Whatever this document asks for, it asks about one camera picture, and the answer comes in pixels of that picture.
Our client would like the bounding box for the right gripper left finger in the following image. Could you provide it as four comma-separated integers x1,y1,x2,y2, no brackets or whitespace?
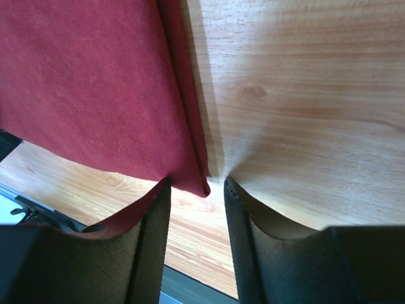
1,178,171,303

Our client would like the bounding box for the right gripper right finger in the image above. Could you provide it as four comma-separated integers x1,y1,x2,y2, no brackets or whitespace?
224,177,404,303

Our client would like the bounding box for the dark red t shirt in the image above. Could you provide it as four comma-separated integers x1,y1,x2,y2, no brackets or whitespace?
0,0,212,199

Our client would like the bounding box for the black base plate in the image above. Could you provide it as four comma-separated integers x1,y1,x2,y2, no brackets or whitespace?
0,130,23,162

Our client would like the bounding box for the aluminium frame rail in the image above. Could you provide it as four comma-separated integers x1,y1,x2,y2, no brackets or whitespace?
1,184,238,303

